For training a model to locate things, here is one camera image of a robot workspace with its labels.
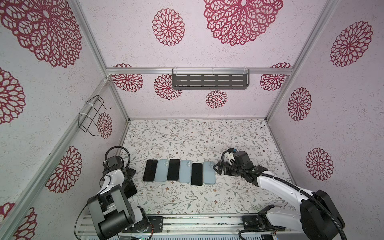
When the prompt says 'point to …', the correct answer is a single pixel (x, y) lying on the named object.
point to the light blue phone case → (185, 171)
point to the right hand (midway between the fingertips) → (219, 166)
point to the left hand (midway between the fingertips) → (128, 182)
